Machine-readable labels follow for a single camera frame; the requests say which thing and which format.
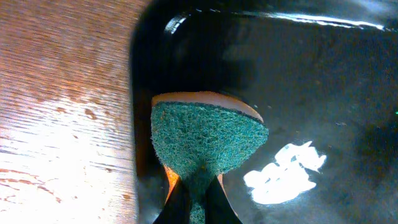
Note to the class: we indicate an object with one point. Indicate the black small tray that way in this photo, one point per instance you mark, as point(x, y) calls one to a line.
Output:
point(322, 74)

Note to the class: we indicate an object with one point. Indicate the green and pink sponge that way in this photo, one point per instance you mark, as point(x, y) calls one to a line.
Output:
point(200, 136)

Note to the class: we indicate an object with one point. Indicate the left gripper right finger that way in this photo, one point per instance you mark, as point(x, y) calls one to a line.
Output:
point(217, 207)

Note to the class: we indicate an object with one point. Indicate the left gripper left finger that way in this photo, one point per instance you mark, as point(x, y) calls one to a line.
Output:
point(177, 207)

